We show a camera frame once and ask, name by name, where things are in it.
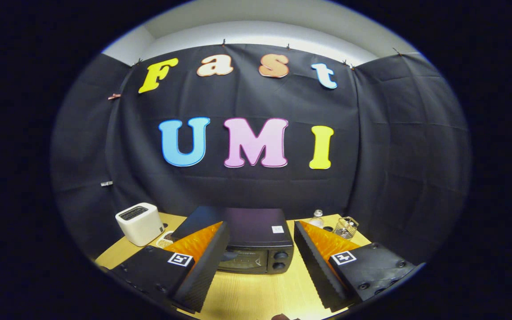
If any white bread toaster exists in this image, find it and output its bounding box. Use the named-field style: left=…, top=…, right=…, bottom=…
left=115, top=203, right=165, bottom=247

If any metal wire basket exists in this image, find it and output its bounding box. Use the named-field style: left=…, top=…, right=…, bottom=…
left=334, top=216, right=360, bottom=240

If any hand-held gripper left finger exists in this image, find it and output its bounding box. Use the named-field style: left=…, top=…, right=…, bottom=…
left=110, top=221, right=230, bottom=314

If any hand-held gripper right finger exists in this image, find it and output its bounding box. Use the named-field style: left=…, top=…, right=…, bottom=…
left=294, top=220, right=418, bottom=313

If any black toaster oven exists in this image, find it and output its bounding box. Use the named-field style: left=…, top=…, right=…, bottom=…
left=171, top=205, right=294, bottom=275

